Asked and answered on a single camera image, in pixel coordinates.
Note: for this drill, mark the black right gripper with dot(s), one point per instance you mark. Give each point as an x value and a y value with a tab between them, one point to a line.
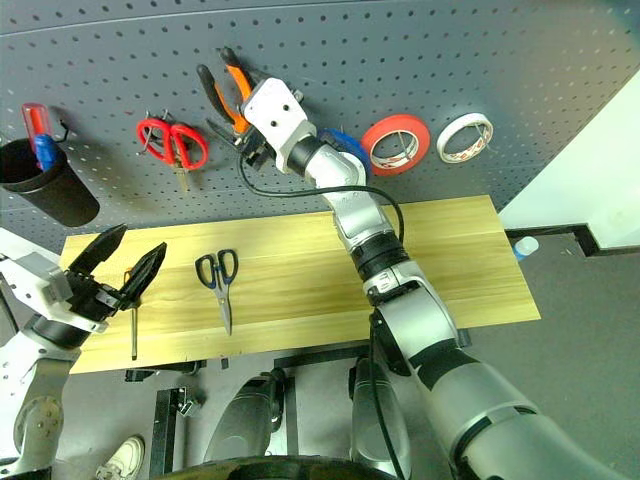
255	151

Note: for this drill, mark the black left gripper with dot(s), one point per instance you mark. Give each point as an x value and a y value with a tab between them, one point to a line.
90	295

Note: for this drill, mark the orange and black pliers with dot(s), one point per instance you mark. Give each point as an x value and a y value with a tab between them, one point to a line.
240	80

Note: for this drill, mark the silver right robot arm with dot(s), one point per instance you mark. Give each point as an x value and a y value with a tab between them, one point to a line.
365	215

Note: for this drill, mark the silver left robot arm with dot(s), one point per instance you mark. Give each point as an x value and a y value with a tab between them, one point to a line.
35	395

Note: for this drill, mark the metal pegboard hook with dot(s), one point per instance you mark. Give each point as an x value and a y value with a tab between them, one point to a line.
150	142

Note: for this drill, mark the blue tape roll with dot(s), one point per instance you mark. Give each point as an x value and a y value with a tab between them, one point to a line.
345	140

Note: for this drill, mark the grey perforated pegboard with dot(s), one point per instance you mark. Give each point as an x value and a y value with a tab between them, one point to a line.
350	50

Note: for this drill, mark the red tape roll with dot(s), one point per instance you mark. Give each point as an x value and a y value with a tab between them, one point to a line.
395	125

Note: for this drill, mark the white tape roll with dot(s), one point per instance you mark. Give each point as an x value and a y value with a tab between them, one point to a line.
465	120

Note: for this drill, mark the black cylindrical tool cup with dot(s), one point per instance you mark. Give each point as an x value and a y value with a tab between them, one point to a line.
60	195

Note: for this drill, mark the black cup holder hook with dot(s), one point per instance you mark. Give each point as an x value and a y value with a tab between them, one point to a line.
65	131

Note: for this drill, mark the white sneaker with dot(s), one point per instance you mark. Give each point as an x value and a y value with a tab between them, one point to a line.
122	457

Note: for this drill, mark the dark rounded robot leg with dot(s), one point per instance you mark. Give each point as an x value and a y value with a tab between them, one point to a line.
367	430
240	420

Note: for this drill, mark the black round robot waist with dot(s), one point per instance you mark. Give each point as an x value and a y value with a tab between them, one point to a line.
280	469

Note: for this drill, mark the clear bottle with blue cap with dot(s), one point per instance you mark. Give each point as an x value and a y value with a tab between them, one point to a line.
526	247

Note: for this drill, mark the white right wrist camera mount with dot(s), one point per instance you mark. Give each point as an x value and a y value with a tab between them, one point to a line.
272	115

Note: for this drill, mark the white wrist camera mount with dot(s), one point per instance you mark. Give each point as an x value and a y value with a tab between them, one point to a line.
35	280
272	115

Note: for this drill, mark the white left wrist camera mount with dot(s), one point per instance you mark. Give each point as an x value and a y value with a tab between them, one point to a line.
35	280

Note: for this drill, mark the black metal table frame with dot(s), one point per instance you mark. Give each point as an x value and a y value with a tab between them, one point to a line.
165	430

